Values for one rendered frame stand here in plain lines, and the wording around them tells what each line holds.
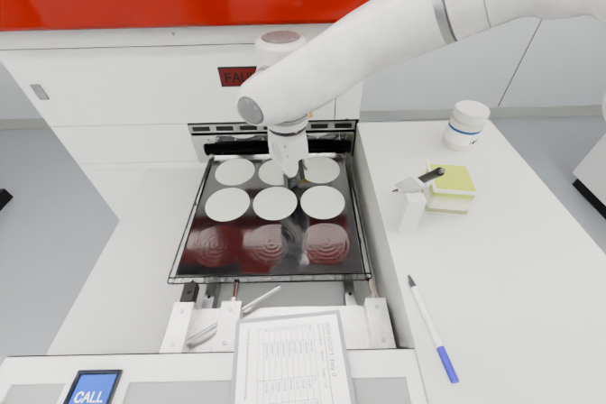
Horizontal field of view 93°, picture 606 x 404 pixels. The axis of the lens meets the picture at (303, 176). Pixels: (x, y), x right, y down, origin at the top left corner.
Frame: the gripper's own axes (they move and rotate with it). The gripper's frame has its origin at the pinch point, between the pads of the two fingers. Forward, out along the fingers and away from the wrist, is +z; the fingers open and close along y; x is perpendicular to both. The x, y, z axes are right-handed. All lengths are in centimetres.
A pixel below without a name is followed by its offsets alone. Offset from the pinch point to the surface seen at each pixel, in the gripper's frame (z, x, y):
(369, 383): -3.2, -11.9, 39.9
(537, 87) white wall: 66, 249, -41
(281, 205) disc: 2.4, -4.8, 3.8
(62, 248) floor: 92, -92, -107
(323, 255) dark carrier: 2.5, -4.3, 19.3
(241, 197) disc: 2.3, -11.5, -3.5
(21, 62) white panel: -22, -42, -45
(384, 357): -3.6, -8.4, 38.8
